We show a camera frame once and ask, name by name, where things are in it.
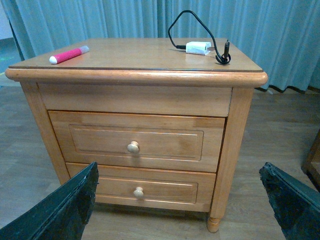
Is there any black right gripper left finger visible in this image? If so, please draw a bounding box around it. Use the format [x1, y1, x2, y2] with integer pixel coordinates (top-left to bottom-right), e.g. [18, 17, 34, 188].
[0, 162, 99, 240]

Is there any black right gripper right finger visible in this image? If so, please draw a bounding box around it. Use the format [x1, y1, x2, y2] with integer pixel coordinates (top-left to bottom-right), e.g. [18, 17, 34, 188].
[259, 162, 320, 240]

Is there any drawer round knob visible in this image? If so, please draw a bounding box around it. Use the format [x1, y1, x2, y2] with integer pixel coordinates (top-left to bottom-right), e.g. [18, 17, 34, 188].
[133, 187, 144, 199]
[127, 141, 140, 154]

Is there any wooden drawer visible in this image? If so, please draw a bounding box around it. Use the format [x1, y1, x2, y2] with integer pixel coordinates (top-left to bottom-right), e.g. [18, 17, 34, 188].
[65, 161, 217, 213]
[49, 110, 225, 173]

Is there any pink marker with white cap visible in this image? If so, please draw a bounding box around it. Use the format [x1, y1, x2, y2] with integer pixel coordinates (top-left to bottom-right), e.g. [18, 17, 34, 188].
[49, 45, 90, 65]

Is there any dark wooden furniture edge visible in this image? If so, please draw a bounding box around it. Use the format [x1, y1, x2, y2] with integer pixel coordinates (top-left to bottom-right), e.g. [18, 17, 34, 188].
[301, 131, 320, 191]

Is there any wooden nightstand cabinet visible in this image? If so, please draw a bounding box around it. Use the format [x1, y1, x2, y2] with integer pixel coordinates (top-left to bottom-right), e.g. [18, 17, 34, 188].
[5, 38, 268, 233]

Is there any grey-green curtain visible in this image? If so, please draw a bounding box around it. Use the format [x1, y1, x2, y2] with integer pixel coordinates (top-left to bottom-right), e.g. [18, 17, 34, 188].
[0, 0, 320, 91]

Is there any white USB charger adapter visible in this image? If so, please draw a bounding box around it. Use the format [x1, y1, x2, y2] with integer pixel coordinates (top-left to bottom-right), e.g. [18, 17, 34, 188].
[185, 41, 212, 56]

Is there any black USB cable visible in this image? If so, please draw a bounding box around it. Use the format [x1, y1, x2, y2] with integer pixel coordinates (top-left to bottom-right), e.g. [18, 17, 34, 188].
[167, 9, 232, 65]

